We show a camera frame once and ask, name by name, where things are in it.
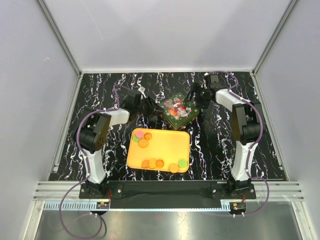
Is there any gold tin lid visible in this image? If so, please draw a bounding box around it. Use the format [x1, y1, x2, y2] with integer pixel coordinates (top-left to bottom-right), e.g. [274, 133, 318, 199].
[160, 92, 200, 117]

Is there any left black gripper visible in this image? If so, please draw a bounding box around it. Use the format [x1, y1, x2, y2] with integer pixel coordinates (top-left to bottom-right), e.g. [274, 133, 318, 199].
[134, 95, 164, 119]

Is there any orange swirl cookie top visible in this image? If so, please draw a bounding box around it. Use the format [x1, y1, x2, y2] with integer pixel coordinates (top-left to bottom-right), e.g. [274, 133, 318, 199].
[143, 132, 153, 141]

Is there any green gold cookie tin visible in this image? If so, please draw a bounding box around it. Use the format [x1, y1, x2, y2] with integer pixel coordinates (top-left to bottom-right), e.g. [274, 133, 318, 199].
[161, 114, 198, 131]

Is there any aluminium frame post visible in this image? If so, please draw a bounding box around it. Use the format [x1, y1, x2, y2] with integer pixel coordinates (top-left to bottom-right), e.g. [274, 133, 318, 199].
[36, 0, 82, 77]
[252, 0, 300, 74]

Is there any left aluminium frame post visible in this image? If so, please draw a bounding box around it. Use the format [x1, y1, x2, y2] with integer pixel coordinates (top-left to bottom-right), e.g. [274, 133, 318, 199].
[36, 0, 82, 77]

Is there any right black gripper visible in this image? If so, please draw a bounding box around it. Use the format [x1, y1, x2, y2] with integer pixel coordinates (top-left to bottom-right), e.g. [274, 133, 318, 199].
[184, 82, 210, 110]

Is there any orange swirl cookie bottom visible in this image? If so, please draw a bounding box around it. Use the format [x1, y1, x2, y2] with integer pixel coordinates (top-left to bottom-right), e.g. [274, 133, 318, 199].
[156, 159, 165, 168]

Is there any round tan biscuit bottom right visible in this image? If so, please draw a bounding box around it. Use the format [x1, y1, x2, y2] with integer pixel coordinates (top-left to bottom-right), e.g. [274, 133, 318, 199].
[169, 163, 179, 173]

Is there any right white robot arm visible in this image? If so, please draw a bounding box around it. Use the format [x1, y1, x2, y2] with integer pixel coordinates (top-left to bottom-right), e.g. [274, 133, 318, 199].
[184, 71, 265, 199]

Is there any orange swirl cookie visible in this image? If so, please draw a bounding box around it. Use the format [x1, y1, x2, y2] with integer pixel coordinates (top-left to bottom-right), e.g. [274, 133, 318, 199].
[143, 132, 153, 141]
[156, 159, 165, 168]

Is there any right aluminium frame post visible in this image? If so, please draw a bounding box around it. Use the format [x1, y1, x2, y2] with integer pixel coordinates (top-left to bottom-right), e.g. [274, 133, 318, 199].
[252, 0, 300, 74]

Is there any yellow serving tray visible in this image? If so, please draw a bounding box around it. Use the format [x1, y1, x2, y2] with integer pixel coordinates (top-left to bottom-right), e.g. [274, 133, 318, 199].
[126, 128, 190, 173]

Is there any round tan biscuit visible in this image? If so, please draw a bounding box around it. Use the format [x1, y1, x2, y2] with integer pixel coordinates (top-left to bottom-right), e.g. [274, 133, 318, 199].
[148, 159, 157, 169]
[169, 163, 179, 173]
[138, 138, 149, 148]

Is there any round tan biscuit top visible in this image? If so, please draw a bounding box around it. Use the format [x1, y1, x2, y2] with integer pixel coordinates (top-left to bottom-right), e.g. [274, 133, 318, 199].
[138, 138, 149, 148]

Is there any green sandwich cookie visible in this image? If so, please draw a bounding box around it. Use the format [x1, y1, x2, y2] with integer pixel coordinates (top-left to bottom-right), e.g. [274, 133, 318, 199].
[178, 159, 188, 169]
[132, 135, 141, 142]

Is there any green sandwich cookie bottom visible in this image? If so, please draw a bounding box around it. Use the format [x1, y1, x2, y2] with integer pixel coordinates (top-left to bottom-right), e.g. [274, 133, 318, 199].
[178, 159, 188, 169]

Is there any green sandwich cookie top left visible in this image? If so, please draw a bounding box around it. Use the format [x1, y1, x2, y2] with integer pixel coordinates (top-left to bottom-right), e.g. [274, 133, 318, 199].
[132, 135, 141, 142]

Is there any pink sandwich cookie top left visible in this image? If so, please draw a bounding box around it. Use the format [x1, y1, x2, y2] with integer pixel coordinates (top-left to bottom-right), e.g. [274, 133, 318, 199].
[135, 131, 144, 139]

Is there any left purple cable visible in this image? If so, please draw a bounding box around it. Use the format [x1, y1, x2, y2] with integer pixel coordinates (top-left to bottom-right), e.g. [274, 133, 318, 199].
[59, 84, 147, 238]

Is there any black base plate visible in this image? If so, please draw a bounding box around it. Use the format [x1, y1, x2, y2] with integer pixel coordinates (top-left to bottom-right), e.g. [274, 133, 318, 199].
[79, 180, 257, 207]

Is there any orange shell cookie bottom left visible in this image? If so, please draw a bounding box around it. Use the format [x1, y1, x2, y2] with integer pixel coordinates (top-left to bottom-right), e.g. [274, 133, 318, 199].
[141, 160, 149, 169]

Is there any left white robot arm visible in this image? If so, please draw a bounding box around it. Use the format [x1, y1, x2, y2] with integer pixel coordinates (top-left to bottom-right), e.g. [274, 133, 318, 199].
[73, 90, 165, 198]

